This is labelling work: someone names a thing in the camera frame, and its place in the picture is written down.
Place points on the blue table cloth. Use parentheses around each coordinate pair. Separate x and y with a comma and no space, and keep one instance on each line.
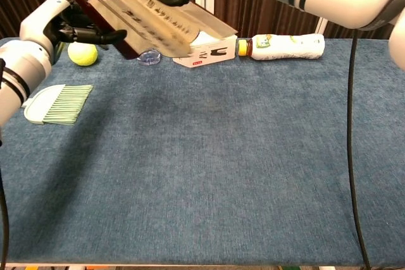
(202,156)

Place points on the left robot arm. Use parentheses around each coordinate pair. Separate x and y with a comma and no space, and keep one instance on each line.
(19,71)

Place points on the yellow-green tennis ball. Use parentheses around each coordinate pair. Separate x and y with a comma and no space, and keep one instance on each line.
(83,55)

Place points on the paper folding fan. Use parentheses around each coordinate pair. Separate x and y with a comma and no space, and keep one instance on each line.
(158,20)

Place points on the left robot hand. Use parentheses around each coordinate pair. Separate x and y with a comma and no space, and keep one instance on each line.
(41,18)

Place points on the tea bottle, white label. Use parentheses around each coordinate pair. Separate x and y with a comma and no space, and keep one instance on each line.
(284,47)

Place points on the clear plastic water bottle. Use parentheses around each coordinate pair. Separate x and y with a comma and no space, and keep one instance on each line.
(149,56)

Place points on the white brush, green bristles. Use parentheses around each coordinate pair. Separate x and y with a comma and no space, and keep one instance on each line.
(57,104)

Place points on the white cardboard box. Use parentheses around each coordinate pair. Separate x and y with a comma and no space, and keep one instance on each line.
(209,53)

